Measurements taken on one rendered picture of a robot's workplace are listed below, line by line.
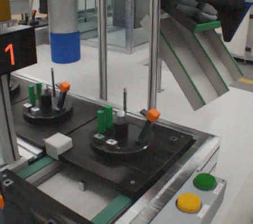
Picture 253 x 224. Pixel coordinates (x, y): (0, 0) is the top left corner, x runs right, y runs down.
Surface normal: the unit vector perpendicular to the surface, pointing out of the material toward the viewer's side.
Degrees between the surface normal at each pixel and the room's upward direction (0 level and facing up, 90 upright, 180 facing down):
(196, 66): 45
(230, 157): 0
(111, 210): 0
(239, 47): 90
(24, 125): 0
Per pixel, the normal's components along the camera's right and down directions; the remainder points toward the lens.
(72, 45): 0.58, 0.33
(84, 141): 0.00, -0.91
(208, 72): -0.72, 0.28
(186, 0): 0.17, 0.70
